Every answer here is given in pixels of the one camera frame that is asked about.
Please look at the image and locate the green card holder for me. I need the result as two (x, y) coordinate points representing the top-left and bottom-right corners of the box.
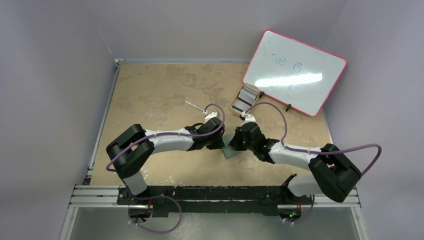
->
(221, 133), (241, 160)

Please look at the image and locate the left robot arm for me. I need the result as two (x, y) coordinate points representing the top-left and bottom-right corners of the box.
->
(106, 116), (225, 205)

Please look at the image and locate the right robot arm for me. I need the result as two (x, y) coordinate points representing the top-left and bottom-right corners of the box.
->
(229, 122), (362, 204)

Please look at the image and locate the loose striped card in tray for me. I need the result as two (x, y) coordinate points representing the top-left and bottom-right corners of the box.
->
(232, 101), (251, 113)

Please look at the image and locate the stack of cards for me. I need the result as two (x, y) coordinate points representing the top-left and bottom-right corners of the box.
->
(237, 84), (261, 105)

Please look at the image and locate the beige oval tray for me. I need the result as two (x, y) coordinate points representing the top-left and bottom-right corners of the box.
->
(230, 84), (262, 117)

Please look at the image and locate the green tipped marker pen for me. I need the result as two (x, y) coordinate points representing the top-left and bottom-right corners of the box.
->
(184, 100), (205, 112)

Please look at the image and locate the pink framed whiteboard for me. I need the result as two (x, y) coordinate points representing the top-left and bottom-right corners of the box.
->
(242, 30), (348, 117)

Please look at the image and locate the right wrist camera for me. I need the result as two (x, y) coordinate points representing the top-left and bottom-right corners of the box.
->
(240, 111), (256, 125)

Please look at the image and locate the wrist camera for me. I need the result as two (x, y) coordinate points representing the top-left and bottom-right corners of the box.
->
(240, 111), (256, 125)
(203, 110), (221, 123)

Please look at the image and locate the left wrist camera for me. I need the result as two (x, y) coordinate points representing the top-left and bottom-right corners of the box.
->
(203, 110), (221, 123)

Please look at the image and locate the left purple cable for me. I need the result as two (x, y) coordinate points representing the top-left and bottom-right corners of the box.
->
(105, 103), (226, 172)

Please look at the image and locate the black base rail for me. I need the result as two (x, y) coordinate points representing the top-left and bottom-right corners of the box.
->
(117, 185), (312, 219)

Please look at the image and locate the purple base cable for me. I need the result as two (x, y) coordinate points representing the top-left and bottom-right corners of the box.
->
(127, 194), (185, 235)

